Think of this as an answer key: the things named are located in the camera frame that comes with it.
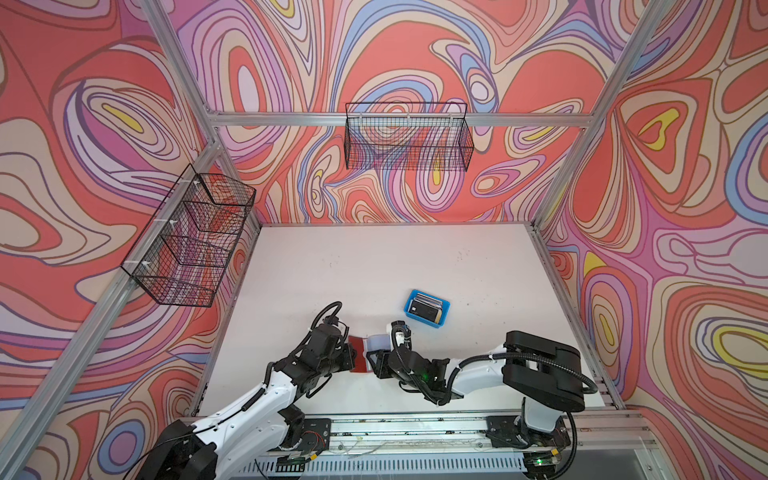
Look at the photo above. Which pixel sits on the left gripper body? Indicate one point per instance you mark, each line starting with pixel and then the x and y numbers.
pixel 333 365

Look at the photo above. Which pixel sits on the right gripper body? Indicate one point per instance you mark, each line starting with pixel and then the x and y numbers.
pixel 421 387

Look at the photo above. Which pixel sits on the red leather card holder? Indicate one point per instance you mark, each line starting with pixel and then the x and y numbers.
pixel 365 344

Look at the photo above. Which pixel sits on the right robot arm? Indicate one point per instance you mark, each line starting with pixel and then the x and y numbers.
pixel 546 373

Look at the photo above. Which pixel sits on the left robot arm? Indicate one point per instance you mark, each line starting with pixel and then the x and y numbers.
pixel 264 418

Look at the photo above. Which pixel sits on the blue plastic card tray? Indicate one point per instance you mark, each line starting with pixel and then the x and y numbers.
pixel 446 307

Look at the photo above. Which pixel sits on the dark credit card stack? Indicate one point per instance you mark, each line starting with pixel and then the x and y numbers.
pixel 426 308

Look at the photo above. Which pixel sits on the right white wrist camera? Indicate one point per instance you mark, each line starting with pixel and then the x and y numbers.
pixel 400 335

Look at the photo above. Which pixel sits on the black wire basket left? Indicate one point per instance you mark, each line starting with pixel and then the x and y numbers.
pixel 182 255

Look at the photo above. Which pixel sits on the black wire basket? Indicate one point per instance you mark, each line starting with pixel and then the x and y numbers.
pixel 407 135
pixel 182 255

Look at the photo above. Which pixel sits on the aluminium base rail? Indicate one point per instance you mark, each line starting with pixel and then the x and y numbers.
pixel 597 444

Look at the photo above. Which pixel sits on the black wire basket back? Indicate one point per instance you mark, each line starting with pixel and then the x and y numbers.
pixel 407 135

